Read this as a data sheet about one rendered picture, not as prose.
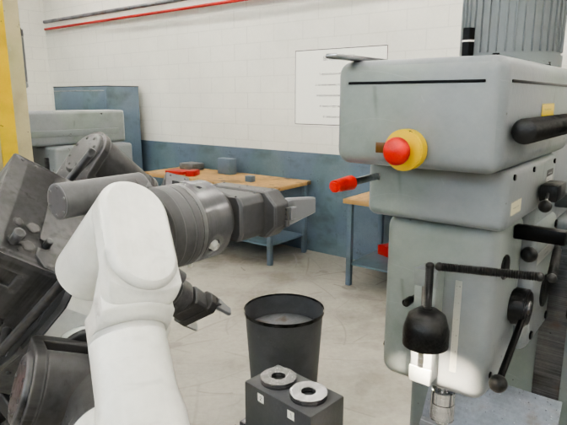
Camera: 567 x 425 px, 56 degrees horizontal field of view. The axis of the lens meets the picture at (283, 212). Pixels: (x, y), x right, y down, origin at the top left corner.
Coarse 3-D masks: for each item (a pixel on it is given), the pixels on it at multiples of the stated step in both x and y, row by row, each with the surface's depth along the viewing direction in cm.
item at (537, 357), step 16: (560, 224) 121; (560, 272) 122; (560, 288) 123; (560, 304) 123; (544, 320) 126; (560, 320) 124; (544, 336) 127; (560, 336) 124; (528, 352) 130; (544, 352) 127; (560, 352) 125; (512, 368) 133; (528, 368) 131; (544, 368) 128; (560, 368) 126; (416, 384) 151; (512, 384) 134; (528, 384) 131; (544, 384) 129; (560, 384) 127; (416, 400) 152; (560, 400) 127; (416, 416) 153; (560, 416) 128
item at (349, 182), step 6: (372, 174) 91; (378, 174) 92; (336, 180) 81; (342, 180) 82; (348, 180) 83; (354, 180) 84; (360, 180) 87; (366, 180) 88; (372, 180) 91; (330, 186) 82; (336, 186) 81; (342, 186) 81; (348, 186) 83; (354, 186) 84
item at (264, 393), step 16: (272, 368) 135; (256, 384) 130; (272, 384) 127; (288, 384) 127; (304, 384) 127; (320, 384) 127; (256, 400) 129; (272, 400) 125; (288, 400) 123; (304, 400) 120; (320, 400) 121; (336, 400) 123; (256, 416) 130; (272, 416) 126; (288, 416) 121; (304, 416) 118; (320, 416) 119; (336, 416) 123
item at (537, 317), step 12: (552, 216) 110; (528, 240) 100; (540, 252) 103; (528, 264) 101; (540, 264) 105; (528, 288) 102; (540, 288) 108; (540, 300) 108; (540, 312) 111; (528, 324) 104; (540, 324) 113; (528, 336) 105
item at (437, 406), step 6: (432, 396) 105; (432, 402) 105; (438, 402) 104; (444, 402) 103; (450, 402) 103; (432, 408) 105; (438, 408) 104; (444, 408) 103; (450, 408) 103; (432, 414) 105; (438, 414) 104; (444, 414) 104; (450, 414) 104; (432, 420) 105; (438, 420) 104; (444, 420) 104; (450, 420) 104
